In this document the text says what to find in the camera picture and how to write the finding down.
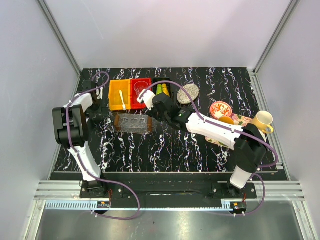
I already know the clear acrylic toothbrush holder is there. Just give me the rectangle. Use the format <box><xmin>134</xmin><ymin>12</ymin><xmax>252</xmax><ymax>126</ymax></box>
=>
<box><xmin>113</xmin><ymin>112</ymin><xmax>153</xmax><ymax>134</ymax></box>

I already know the clear plastic cup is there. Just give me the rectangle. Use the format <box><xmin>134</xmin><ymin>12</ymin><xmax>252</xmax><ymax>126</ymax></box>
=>
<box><xmin>133</xmin><ymin>80</ymin><xmax>149</xmax><ymax>97</ymax></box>

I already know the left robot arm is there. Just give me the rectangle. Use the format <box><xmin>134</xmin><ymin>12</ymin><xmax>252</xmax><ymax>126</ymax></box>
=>
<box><xmin>52</xmin><ymin>83</ymin><xmax>112</xmax><ymax>199</ymax></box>

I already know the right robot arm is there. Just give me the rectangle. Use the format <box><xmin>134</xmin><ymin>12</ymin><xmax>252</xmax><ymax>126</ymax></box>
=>
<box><xmin>140</xmin><ymin>90</ymin><xmax>267</xmax><ymax>198</ymax></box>

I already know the clear acrylic oval tray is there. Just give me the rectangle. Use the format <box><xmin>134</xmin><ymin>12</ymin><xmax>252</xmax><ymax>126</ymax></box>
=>
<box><xmin>107</xmin><ymin>113</ymin><xmax>163</xmax><ymax>136</ymax></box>

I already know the yellow toothpaste tube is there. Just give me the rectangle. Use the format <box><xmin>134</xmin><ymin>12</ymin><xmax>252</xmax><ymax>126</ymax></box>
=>
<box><xmin>162</xmin><ymin>83</ymin><xmax>170</xmax><ymax>96</ymax></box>

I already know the green toothpaste tube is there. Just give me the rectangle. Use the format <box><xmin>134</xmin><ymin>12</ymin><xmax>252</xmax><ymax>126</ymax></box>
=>
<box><xmin>156</xmin><ymin>84</ymin><xmax>163</xmax><ymax>95</ymax></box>

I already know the white toothbrush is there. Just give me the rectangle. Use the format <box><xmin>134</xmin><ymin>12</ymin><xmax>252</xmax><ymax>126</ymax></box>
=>
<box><xmin>119</xmin><ymin>90</ymin><xmax>127</xmax><ymax>111</ymax></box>

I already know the floral rectangular tray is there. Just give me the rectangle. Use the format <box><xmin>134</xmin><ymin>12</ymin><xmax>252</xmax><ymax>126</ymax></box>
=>
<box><xmin>205</xmin><ymin>113</ymin><xmax>253</xmax><ymax>148</ymax></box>

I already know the orange plastic bin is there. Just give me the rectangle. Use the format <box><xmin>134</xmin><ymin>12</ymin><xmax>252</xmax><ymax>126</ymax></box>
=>
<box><xmin>108</xmin><ymin>79</ymin><xmax>131</xmax><ymax>111</ymax></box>

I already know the grey speckled soap dish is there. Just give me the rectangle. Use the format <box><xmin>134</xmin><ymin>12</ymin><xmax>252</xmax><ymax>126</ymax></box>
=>
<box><xmin>177</xmin><ymin>83</ymin><xmax>200</xmax><ymax>105</ymax></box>

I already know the black plastic bin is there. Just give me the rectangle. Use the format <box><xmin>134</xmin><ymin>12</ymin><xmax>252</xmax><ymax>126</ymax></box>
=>
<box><xmin>152</xmin><ymin>77</ymin><xmax>175</xmax><ymax>101</ymax></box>

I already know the red plastic bin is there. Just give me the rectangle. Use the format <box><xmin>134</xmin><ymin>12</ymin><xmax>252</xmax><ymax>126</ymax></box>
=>
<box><xmin>130</xmin><ymin>78</ymin><xmax>152</xmax><ymax>110</ymax></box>

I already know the red patterned bowl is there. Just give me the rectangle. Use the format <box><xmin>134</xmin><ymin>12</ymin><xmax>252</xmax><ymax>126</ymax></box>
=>
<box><xmin>209</xmin><ymin>101</ymin><xmax>233</xmax><ymax>120</ymax></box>

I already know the blue mug yellow inside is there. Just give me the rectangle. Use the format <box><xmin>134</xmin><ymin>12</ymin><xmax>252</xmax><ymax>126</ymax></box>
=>
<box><xmin>218</xmin><ymin>116</ymin><xmax>235</xmax><ymax>125</ymax></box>

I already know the white scalloped bowl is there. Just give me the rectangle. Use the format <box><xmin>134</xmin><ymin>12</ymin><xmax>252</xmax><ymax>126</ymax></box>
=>
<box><xmin>259</xmin><ymin>129</ymin><xmax>267</xmax><ymax>142</ymax></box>

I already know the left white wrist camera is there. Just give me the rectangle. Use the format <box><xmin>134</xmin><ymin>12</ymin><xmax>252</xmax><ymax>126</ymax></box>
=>
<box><xmin>95</xmin><ymin>87</ymin><xmax>104</xmax><ymax>100</ymax></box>

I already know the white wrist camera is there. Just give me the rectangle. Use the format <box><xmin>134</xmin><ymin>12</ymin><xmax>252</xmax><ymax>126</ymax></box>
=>
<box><xmin>95</xmin><ymin>87</ymin><xmax>104</xmax><ymax>100</ymax></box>
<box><xmin>137</xmin><ymin>89</ymin><xmax>156</xmax><ymax>111</ymax></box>

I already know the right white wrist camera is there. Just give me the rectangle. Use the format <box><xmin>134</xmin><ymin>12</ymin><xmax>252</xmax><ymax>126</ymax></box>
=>
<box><xmin>137</xmin><ymin>89</ymin><xmax>156</xmax><ymax>111</ymax></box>

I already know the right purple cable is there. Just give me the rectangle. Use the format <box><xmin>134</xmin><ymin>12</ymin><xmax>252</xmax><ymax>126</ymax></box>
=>
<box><xmin>136</xmin><ymin>80</ymin><xmax>280</xmax><ymax>217</ymax></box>

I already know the purple cable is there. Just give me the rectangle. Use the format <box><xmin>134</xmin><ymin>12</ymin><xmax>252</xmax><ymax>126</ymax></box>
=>
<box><xmin>65</xmin><ymin>71</ymin><xmax>141</xmax><ymax>221</ymax></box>
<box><xmin>136</xmin><ymin>80</ymin><xmax>280</xmax><ymax>217</ymax></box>

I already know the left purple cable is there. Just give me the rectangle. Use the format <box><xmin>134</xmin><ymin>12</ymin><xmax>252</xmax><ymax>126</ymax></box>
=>
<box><xmin>65</xmin><ymin>71</ymin><xmax>141</xmax><ymax>221</ymax></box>

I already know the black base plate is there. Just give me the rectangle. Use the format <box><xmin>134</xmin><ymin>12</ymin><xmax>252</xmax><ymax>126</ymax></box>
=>
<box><xmin>79</xmin><ymin>171</ymin><xmax>258</xmax><ymax>201</ymax></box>

